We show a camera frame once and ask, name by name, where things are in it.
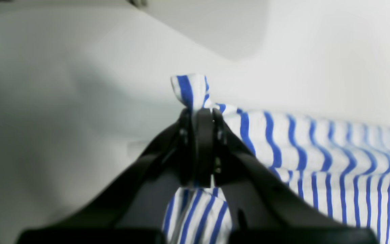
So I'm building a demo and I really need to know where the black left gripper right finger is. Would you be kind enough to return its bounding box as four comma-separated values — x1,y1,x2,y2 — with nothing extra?
212,108,378,244

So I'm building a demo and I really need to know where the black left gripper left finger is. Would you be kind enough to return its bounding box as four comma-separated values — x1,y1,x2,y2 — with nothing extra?
17,108,212,244

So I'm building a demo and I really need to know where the blue white striped T-shirt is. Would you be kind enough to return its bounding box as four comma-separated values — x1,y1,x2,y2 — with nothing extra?
171,74,390,244

